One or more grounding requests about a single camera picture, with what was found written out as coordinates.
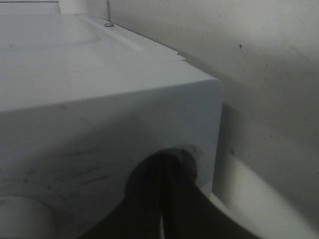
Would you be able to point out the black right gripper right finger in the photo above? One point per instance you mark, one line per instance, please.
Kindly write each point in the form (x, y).
(187, 213)

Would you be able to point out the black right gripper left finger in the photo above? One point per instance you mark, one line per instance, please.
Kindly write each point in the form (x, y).
(138, 215)

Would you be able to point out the white microwave oven body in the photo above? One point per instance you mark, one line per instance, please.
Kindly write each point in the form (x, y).
(83, 103)

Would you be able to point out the upper white power knob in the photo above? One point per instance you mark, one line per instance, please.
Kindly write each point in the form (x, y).
(25, 218)

